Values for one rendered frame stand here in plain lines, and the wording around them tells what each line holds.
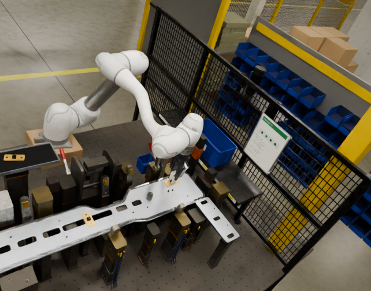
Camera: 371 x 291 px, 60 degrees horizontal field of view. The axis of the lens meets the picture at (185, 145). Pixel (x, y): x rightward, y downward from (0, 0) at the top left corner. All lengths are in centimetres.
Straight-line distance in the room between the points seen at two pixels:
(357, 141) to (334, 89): 145
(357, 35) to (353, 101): 493
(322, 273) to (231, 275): 150
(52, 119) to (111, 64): 61
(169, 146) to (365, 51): 677
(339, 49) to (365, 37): 222
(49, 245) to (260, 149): 123
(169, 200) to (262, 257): 74
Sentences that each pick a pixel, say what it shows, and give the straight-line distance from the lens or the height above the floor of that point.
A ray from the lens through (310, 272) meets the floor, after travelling 331.
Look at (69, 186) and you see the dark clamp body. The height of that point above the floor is 108.
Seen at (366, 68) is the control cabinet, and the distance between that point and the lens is 784.
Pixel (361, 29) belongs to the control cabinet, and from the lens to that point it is 788.
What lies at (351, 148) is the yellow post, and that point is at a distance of 171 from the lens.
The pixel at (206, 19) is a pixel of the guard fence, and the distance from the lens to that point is 360.
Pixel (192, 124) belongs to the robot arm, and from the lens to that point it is 145.
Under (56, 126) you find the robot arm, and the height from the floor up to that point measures 98.
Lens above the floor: 234
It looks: 38 degrees down
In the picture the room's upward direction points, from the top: 20 degrees clockwise
